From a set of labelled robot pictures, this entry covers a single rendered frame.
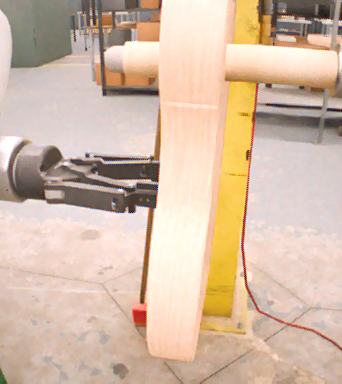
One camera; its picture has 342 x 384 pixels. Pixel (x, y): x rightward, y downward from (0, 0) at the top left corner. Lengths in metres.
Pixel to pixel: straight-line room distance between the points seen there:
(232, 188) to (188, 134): 1.08
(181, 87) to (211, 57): 0.03
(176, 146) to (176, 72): 0.06
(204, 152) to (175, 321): 0.15
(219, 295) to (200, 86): 1.44
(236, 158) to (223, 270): 0.49
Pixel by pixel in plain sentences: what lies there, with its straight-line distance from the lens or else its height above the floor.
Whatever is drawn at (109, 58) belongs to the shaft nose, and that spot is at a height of 1.25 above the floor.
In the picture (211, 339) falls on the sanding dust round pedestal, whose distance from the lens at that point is 1.70.
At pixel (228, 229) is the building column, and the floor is 0.50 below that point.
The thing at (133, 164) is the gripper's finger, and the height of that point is 1.10.
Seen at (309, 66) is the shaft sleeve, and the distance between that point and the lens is 0.33.
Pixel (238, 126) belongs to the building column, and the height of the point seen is 0.91.
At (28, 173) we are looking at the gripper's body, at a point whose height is 1.11.
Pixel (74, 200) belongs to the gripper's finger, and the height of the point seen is 1.09.
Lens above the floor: 1.30
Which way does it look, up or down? 28 degrees down
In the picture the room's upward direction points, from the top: straight up
